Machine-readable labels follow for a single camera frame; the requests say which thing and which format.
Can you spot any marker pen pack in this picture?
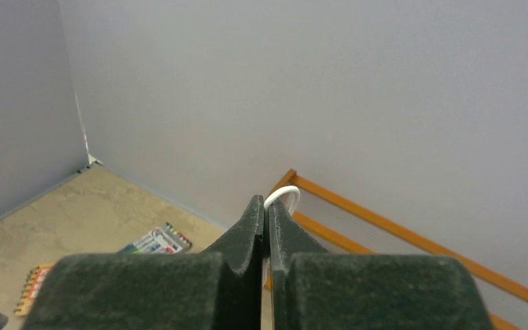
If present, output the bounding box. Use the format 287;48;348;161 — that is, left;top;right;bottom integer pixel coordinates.
118;222;193;254

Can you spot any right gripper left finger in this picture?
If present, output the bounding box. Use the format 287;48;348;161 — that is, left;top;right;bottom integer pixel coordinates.
23;195;264;329

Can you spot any wooden rack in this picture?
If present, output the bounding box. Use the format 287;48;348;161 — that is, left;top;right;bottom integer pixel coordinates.
269;169;528;329

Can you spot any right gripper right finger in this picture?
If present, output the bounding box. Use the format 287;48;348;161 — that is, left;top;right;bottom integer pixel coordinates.
268;201;492;329

